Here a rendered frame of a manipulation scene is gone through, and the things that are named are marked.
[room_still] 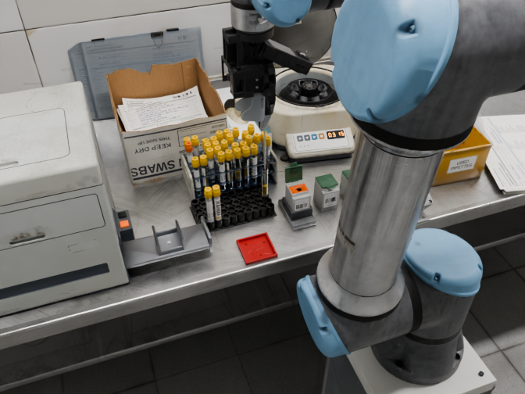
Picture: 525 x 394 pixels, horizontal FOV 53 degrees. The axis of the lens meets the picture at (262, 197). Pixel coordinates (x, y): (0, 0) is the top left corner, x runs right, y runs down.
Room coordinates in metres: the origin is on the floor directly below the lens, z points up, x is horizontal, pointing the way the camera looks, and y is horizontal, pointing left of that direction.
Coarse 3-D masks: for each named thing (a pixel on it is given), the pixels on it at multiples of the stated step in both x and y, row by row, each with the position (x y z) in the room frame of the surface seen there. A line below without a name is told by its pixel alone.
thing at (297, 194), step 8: (288, 184) 0.85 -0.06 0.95; (296, 184) 0.85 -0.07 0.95; (304, 184) 0.85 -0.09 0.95; (288, 192) 0.84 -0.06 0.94; (296, 192) 0.83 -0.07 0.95; (304, 192) 0.83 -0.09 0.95; (288, 200) 0.84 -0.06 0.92; (296, 200) 0.81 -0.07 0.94; (304, 200) 0.82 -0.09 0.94; (296, 208) 0.81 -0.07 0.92; (304, 208) 0.82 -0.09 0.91
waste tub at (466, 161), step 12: (480, 132) 1.01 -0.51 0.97; (468, 144) 1.03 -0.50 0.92; (480, 144) 1.00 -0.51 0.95; (492, 144) 0.97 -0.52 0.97; (444, 156) 0.93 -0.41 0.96; (456, 156) 0.94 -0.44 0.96; (468, 156) 0.95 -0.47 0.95; (480, 156) 0.96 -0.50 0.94; (444, 168) 0.94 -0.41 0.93; (456, 168) 0.95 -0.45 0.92; (468, 168) 0.95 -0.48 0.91; (480, 168) 0.96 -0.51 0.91; (444, 180) 0.94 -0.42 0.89; (456, 180) 0.95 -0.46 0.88
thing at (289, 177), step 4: (292, 164) 0.87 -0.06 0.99; (296, 164) 0.87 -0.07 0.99; (300, 164) 0.87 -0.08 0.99; (288, 168) 0.86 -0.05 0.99; (292, 168) 0.87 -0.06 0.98; (296, 168) 0.87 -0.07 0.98; (300, 168) 0.87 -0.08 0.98; (288, 172) 0.86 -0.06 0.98; (292, 172) 0.86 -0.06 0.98; (296, 172) 0.87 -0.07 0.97; (300, 172) 0.87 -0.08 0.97; (288, 176) 0.86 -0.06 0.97; (292, 176) 0.86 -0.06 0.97; (296, 176) 0.87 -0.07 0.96; (300, 176) 0.87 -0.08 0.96; (288, 180) 0.86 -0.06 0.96; (292, 180) 0.86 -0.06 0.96; (296, 180) 0.86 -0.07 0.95
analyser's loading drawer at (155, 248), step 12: (180, 228) 0.76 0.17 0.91; (192, 228) 0.76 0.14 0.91; (204, 228) 0.75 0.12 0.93; (132, 240) 0.72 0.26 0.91; (144, 240) 0.72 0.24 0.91; (156, 240) 0.69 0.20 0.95; (168, 240) 0.72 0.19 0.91; (180, 240) 0.70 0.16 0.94; (192, 240) 0.72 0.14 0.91; (204, 240) 0.72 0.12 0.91; (132, 252) 0.69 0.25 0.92; (144, 252) 0.69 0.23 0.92; (156, 252) 0.69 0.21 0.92; (168, 252) 0.69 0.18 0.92; (180, 252) 0.69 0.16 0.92; (192, 252) 0.70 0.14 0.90; (132, 264) 0.66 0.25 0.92; (144, 264) 0.67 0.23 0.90
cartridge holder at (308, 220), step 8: (280, 200) 0.87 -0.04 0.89; (280, 208) 0.86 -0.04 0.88; (288, 208) 0.82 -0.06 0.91; (288, 216) 0.82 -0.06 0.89; (296, 216) 0.81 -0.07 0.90; (304, 216) 0.82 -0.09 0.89; (312, 216) 0.82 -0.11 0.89; (296, 224) 0.79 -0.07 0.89; (304, 224) 0.80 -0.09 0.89; (312, 224) 0.80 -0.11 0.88
